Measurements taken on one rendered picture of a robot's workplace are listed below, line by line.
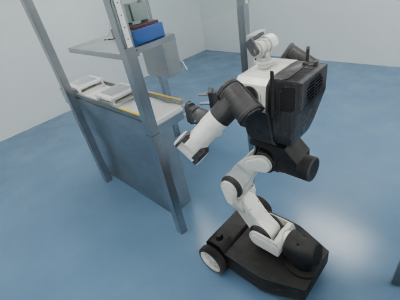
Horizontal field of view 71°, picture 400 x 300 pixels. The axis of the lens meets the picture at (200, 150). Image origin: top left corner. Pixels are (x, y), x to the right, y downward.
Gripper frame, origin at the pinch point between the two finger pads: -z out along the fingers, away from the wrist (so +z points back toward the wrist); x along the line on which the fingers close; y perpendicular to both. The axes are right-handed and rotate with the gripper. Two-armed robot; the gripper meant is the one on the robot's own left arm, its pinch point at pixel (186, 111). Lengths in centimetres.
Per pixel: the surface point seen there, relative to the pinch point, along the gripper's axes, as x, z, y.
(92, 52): -32, -52, -22
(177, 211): 78, -17, -14
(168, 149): 43, -40, 2
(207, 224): 102, -10, 3
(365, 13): 31, -77, 362
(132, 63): -28.3, -17.0, -14.8
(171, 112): 11.5, -28.4, 6.0
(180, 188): 82, -40, 3
